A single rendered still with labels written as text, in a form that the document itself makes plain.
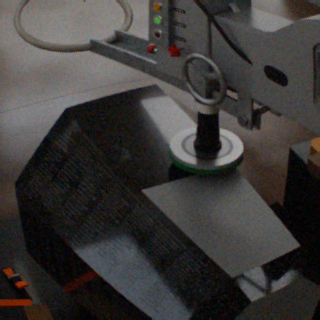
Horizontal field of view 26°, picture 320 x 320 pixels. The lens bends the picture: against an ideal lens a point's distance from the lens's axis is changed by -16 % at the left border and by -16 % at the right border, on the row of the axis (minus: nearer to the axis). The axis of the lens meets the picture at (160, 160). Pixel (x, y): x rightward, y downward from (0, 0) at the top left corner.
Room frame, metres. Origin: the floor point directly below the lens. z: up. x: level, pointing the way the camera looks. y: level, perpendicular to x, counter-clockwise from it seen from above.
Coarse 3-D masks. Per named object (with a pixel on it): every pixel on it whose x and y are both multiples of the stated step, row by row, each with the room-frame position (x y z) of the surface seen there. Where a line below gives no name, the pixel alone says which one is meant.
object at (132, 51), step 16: (96, 48) 2.20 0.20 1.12; (112, 48) 2.14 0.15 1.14; (128, 48) 2.22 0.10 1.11; (144, 48) 2.20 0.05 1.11; (128, 64) 2.09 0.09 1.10; (144, 64) 2.04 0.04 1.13; (176, 80) 1.95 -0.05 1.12; (208, 96) 1.85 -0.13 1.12; (256, 112) 1.75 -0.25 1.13; (272, 112) 1.84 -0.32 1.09; (256, 128) 1.74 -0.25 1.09
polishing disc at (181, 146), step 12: (180, 132) 2.02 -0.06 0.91; (192, 132) 2.02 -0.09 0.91; (228, 132) 2.02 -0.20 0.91; (180, 144) 1.95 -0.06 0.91; (192, 144) 1.95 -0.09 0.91; (228, 144) 1.95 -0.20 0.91; (240, 144) 1.95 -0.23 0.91; (180, 156) 1.89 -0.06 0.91; (192, 156) 1.89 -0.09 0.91; (204, 156) 1.89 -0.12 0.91; (216, 156) 1.89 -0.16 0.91; (228, 156) 1.89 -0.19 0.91; (240, 156) 1.90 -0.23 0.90; (204, 168) 1.84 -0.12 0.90; (216, 168) 1.84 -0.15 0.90
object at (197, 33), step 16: (176, 0) 1.88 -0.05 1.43; (192, 0) 1.84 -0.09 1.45; (208, 0) 1.80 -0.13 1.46; (224, 0) 1.85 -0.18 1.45; (240, 0) 1.91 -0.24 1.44; (176, 16) 1.88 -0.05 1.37; (192, 16) 1.84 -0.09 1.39; (176, 32) 1.88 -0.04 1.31; (192, 32) 1.84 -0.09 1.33; (208, 32) 1.80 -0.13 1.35; (160, 48) 1.92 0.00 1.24; (192, 48) 1.84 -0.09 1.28; (208, 48) 1.80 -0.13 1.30; (160, 64) 1.92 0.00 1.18; (176, 64) 1.88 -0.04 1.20; (208, 64) 1.80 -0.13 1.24; (192, 80) 1.84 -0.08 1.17
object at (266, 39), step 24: (216, 24) 1.76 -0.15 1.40; (240, 24) 1.74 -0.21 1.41; (264, 24) 1.75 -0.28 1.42; (288, 24) 1.78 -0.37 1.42; (312, 24) 1.55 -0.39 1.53; (216, 48) 1.79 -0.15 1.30; (240, 48) 1.73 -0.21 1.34; (264, 48) 1.67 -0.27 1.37; (288, 48) 1.61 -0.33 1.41; (312, 48) 1.55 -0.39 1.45; (240, 72) 1.73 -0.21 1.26; (264, 72) 1.67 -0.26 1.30; (288, 72) 1.62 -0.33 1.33; (312, 72) 1.55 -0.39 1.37; (240, 96) 1.75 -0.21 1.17; (264, 96) 1.68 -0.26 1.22; (288, 96) 1.62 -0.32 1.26; (312, 96) 1.55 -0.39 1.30; (312, 120) 1.55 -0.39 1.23
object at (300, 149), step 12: (300, 144) 2.23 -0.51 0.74; (300, 156) 2.15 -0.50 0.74; (288, 168) 2.21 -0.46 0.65; (300, 168) 2.13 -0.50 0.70; (288, 180) 2.20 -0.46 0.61; (300, 180) 2.12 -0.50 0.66; (312, 180) 2.05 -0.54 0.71; (288, 192) 2.19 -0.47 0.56; (300, 192) 2.11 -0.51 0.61; (312, 192) 2.03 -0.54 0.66; (288, 204) 2.18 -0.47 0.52; (300, 204) 2.11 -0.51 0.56; (312, 204) 2.02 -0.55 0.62; (300, 216) 2.09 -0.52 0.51; (312, 216) 2.02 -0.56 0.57; (300, 228) 2.08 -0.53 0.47; (312, 228) 2.00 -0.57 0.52; (312, 240) 1.98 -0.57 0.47
